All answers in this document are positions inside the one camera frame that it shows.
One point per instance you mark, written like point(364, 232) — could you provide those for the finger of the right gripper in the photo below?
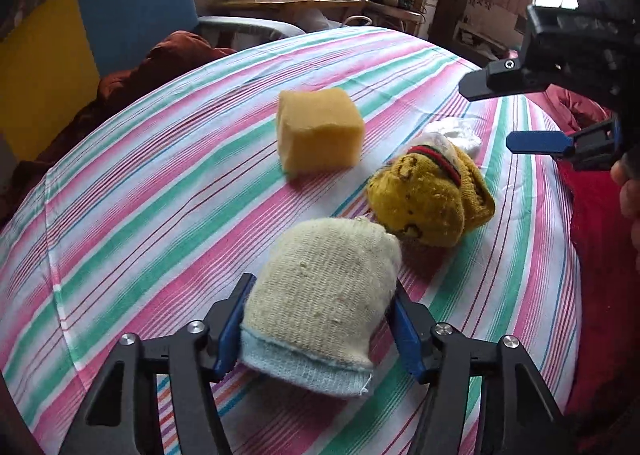
point(502, 78)
point(595, 148)

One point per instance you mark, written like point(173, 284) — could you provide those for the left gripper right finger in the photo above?
point(518, 413)

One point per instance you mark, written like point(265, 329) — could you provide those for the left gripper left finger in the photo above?
point(120, 412)

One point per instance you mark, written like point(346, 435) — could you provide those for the white tissue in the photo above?
point(458, 131)

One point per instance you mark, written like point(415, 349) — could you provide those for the cream knitted sock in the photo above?
point(315, 305)

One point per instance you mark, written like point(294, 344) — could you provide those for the person's right hand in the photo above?
point(629, 200)

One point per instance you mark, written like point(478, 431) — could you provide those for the yellow knitted sock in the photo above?
point(432, 193)

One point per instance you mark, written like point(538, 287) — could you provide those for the wooden side table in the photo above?
point(293, 5)

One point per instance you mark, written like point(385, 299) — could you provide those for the dark red blanket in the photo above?
point(179, 53)

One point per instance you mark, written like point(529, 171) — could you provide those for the grey yellow blue headboard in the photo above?
point(52, 62)

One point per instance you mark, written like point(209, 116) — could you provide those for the white bed frame rail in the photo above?
point(220, 30)

